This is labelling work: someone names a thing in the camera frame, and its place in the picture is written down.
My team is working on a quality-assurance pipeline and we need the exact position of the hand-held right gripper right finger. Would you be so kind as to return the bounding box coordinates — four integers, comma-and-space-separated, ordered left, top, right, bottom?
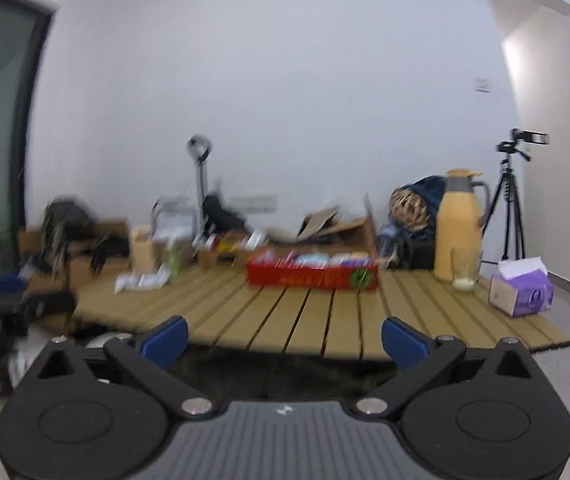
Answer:
351, 316, 548, 418

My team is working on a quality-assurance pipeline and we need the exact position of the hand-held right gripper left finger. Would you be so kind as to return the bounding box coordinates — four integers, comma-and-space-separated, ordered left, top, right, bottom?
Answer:
15, 316, 216, 418

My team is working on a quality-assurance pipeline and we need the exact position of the red cardboard box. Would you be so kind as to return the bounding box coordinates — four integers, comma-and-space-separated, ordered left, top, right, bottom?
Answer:
246, 250, 380, 292

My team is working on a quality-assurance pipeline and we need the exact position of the white rounded object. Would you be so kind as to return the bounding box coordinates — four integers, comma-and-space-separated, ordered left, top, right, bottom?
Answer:
85, 332, 136, 351

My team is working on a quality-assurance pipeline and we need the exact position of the white plastic wrapper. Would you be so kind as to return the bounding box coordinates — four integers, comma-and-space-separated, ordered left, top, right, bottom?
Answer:
114, 267, 171, 293

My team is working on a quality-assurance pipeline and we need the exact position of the black cloth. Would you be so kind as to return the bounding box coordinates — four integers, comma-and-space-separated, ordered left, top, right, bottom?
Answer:
90, 237, 130, 271

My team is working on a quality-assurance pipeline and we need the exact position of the glass cup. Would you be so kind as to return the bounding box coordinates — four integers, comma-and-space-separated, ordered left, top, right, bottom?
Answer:
451, 246, 483, 292

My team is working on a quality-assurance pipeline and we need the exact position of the grey backpack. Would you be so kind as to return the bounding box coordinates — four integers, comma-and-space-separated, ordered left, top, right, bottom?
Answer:
42, 200, 93, 271

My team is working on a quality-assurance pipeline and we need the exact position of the small brown cardboard box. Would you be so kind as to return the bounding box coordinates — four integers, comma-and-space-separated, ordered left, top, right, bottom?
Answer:
196, 240, 261, 268

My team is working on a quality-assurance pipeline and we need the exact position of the kraft paper carton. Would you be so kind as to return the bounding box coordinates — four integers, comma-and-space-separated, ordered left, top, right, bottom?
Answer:
129, 225, 156, 271

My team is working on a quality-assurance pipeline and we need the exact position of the blue bottle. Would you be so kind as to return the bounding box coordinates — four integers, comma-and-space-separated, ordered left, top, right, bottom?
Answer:
377, 225, 398, 256

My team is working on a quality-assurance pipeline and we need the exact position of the large brown cardboard box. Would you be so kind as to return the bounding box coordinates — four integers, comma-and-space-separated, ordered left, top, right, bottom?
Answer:
265, 192, 378, 261

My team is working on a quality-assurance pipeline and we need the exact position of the yellow thermos jug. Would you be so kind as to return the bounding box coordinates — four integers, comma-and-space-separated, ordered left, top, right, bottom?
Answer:
434, 169, 492, 283

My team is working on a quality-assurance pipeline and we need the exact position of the purple tissue pack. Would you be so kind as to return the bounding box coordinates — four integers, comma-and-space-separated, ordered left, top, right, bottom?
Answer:
488, 256, 555, 318

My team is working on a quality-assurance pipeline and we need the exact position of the wicker ball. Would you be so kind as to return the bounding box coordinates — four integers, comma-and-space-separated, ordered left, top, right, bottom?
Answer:
390, 187, 428, 231

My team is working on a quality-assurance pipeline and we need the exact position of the black trolley bag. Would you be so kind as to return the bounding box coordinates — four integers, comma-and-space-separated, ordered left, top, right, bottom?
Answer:
202, 192, 246, 233

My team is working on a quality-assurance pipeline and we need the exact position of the dark blue cloth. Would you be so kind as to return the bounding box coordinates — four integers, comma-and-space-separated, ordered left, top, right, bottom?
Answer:
400, 175, 448, 233

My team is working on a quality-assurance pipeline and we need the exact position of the black tripod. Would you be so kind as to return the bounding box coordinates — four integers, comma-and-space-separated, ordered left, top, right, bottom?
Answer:
480, 142, 533, 266

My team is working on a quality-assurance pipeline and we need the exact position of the black trolley handle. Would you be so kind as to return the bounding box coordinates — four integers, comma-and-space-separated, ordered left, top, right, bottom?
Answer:
186, 133, 214, 241

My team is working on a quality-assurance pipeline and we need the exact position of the white wall outlet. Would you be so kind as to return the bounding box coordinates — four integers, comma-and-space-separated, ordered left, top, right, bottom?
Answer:
227, 194, 280, 211

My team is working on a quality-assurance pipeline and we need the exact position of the black video camera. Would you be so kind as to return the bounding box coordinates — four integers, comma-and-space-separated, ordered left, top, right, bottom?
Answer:
510, 128, 550, 147

